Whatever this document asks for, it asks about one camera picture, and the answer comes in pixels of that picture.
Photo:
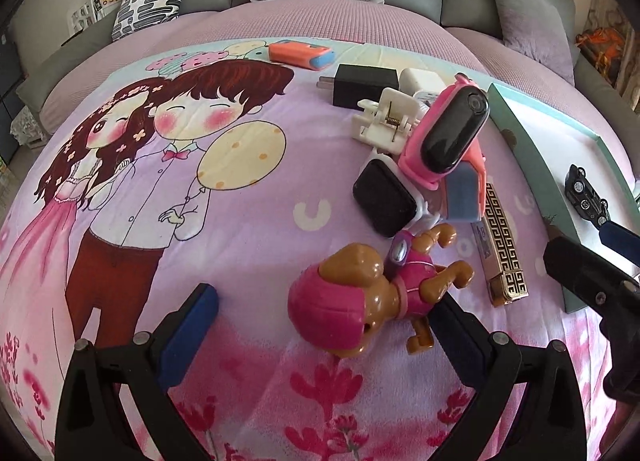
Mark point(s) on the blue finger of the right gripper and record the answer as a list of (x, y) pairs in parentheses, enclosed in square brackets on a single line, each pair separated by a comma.
[(595, 281), (621, 240)]

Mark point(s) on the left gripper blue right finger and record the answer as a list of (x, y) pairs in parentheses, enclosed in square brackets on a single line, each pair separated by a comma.
[(464, 340)]

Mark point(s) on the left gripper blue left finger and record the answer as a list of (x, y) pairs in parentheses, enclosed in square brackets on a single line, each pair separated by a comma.
[(181, 333)]

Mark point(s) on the gold patterned lighter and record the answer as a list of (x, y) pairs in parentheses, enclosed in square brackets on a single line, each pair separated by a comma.
[(495, 243)]

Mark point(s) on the teal shallow box tray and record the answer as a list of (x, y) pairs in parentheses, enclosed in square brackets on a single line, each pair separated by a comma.
[(546, 143)]

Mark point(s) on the pink brown puppy toy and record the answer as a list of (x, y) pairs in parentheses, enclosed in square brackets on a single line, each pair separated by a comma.
[(339, 304)]

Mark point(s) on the large orange blue toy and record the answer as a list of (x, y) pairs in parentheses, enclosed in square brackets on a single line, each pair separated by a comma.
[(464, 188)]

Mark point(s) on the white smartwatch black screen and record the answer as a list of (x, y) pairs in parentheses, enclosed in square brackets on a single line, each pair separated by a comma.
[(389, 200)]

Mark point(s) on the pink smartwatch black screen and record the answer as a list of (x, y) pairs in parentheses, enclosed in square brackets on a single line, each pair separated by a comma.
[(448, 129)]

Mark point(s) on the cream plastic hair clip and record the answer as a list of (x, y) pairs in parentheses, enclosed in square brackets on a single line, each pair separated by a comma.
[(386, 125)]

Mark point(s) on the white power adapter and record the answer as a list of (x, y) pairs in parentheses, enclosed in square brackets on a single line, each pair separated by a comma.
[(424, 85)]

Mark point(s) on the black power adapter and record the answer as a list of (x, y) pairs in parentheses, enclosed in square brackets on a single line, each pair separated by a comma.
[(352, 83)]

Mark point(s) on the small orange blue toy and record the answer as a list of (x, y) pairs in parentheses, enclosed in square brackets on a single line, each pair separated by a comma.
[(301, 54)]

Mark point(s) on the black toy car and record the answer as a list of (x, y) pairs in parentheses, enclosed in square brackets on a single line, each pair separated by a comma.
[(584, 199)]

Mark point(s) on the orange bag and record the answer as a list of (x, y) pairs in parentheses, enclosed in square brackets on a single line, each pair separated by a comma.
[(604, 49)]

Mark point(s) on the pink sofa cover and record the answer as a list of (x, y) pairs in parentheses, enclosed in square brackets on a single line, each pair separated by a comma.
[(79, 67)]

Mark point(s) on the grey lilac pillow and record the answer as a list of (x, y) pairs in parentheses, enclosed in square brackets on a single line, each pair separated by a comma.
[(540, 30)]

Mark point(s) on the beige patterned curtain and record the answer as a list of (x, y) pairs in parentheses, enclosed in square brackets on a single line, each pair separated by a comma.
[(608, 14)]

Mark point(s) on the magazines behind sofa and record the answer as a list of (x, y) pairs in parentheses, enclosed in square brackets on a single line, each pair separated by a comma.
[(85, 13)]

